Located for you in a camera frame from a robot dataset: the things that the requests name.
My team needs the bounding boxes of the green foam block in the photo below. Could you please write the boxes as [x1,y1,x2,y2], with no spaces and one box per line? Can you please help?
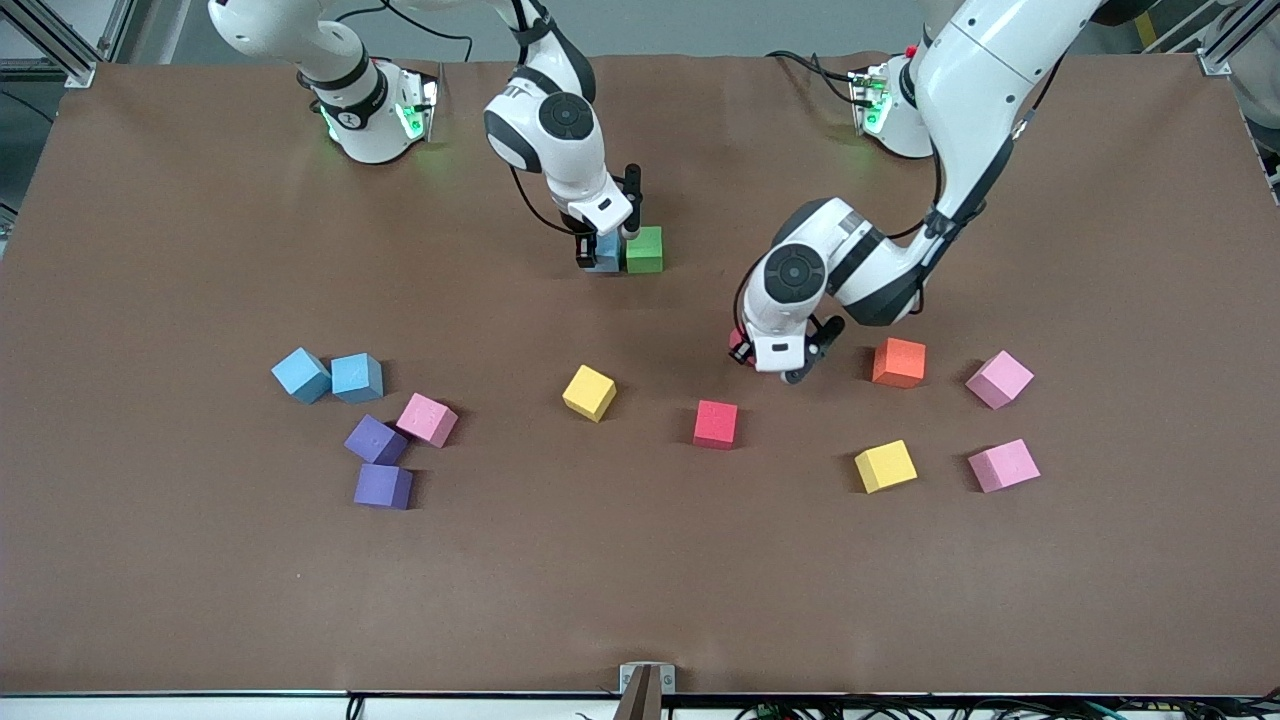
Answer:
[625,226,665,275]

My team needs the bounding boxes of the yellow foam block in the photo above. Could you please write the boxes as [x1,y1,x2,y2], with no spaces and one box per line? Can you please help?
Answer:
[561,364,618,424]
[853,439,919,495]

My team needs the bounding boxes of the pink foam block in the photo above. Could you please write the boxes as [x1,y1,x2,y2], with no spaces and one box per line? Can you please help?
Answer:
[967,438,1042,495]
[965,349,1036,411]
[395,392,460,449]

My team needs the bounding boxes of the purple foam block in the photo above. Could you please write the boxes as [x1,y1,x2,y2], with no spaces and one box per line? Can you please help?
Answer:
[343,414,410,467]
[353,463,415,512]

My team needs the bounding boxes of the orange foam block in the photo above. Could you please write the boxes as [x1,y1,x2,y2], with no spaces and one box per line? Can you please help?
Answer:
[871,337,928,390]

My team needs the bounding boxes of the brown table mat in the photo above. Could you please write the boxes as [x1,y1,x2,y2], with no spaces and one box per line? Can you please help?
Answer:
[0,52,1280,697]

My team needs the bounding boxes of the metal base connector bracket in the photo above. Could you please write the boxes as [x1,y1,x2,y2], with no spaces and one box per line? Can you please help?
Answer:
[848,66,893,136]
[398,72,441,143]

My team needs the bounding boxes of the black left base cable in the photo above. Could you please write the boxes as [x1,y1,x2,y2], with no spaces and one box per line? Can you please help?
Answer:
[765,50,861,106]

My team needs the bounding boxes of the grey metal bracket with post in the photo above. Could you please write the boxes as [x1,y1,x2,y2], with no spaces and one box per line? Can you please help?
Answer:
[615,662,677,720]

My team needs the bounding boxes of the black cable bundle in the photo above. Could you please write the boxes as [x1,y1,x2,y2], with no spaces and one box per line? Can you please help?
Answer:
[735,700,1280,720]

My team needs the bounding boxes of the aluminium frame extrusion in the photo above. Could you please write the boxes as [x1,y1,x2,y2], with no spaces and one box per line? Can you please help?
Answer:
[0,0,136,89]
[1195,0,1280,77]

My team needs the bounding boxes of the white table edge rail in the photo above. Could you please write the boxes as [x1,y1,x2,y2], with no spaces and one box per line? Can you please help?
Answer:
[0,692,1280,720]

